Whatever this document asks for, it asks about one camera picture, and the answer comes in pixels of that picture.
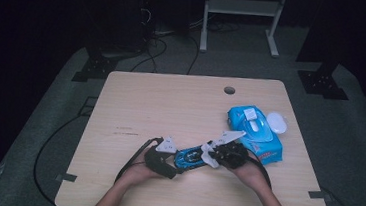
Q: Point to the white metal stand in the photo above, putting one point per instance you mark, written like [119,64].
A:
[243,7]

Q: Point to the blue wet wipe pack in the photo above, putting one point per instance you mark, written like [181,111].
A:
[259,129]

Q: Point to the person's left hand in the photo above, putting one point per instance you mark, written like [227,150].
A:
[138,174]

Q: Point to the person's right hand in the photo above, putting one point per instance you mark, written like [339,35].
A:
[251,177]

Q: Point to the black stand base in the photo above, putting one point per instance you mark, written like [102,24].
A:
[321,84]
[95,70]

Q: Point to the blue toy car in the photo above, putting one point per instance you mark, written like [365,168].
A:
[189,157]

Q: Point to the black tape strip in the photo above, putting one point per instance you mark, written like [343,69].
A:
[319,195]
[65,177]

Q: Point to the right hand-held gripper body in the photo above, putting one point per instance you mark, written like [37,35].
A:
[231,155]

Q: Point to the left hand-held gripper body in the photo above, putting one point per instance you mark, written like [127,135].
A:
[159,161]

